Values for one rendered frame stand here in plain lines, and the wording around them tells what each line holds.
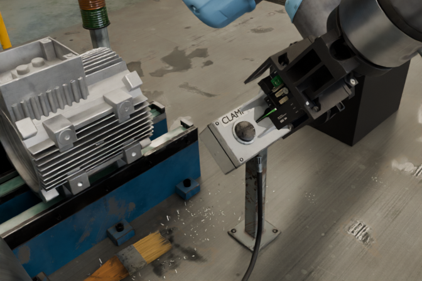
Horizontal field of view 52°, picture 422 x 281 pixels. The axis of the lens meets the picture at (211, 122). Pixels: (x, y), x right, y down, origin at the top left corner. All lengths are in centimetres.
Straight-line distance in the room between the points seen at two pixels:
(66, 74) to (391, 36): 46
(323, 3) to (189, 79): 46
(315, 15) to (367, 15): 66
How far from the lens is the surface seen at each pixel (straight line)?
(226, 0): 35
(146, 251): 80
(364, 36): 36
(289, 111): 42
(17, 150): 81
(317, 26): 101
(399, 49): 36
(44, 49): 73
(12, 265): 46
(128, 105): 68
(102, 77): 71
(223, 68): 132
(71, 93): 68
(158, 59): 139
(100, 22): 105
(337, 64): 36
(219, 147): 59
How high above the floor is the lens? 142
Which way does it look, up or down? 35 degrees down
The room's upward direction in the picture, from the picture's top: 3 degrees counter-clockwise
